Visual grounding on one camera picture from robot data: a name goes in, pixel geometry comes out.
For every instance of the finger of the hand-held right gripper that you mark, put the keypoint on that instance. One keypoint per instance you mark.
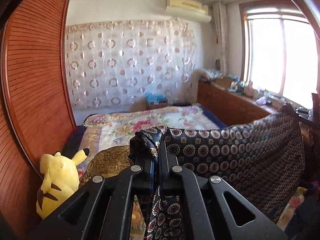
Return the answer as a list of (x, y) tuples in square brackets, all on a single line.
[(303, 112)]

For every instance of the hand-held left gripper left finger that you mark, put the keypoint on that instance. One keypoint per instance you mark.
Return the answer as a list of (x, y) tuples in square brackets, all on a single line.
[(151, 177)]

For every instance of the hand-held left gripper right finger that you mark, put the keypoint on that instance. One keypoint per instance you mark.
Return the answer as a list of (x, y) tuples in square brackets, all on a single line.
[(166, 177)]

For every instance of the navy circle-patterned shirt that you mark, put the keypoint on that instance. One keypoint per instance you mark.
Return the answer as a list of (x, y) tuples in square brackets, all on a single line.
[(237, 155)]

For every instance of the white crumpled tissue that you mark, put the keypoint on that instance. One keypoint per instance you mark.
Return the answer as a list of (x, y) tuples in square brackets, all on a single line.
[(262, 100)]

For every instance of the gold patterned cloth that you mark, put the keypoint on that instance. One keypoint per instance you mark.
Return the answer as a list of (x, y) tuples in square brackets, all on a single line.
[(110, 160)]

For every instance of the pink bottle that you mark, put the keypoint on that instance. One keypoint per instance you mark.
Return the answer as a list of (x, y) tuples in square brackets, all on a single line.
[(248, 90)]

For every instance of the floral blanket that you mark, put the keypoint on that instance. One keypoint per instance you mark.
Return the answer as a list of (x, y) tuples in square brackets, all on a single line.
[(120, 125)]

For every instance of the wooden framed window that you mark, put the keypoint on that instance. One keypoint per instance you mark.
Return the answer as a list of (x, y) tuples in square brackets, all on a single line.
[(270, 55)]

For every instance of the cardboard box with blue cloth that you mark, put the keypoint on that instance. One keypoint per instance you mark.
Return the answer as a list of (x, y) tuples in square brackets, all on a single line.
[(156, 102)]

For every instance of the low wooden cabinet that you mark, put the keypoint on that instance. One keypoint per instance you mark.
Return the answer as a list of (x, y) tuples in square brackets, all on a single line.
[(225, 105)]

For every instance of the brown cardboard box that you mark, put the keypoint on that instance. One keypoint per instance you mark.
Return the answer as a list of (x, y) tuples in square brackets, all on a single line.
[(223, 82)]

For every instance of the floral quilt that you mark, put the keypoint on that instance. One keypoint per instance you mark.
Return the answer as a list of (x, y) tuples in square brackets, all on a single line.
[(72, 140)]

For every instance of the yellow plush toy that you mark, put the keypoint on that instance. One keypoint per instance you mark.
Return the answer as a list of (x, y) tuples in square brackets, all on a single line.
[(57, 177)]

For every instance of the stack of folded cloths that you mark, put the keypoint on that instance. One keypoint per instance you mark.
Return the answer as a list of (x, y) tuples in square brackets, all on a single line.
[(211, 73)]

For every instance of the sheer circle-patterned curtain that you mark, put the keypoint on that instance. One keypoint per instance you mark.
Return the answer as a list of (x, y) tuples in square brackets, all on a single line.
[(125, 67)]

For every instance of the tied pale window curtain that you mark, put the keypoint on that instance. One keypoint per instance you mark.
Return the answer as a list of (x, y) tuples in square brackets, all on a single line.
[(220, 35)]

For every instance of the wooden sliding wardrobe door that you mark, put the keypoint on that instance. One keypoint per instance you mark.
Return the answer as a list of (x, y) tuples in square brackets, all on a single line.
[(37, 80)]

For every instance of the cream wall air conditioner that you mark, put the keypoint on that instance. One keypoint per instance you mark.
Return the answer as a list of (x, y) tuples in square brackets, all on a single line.
[(187, 5)]

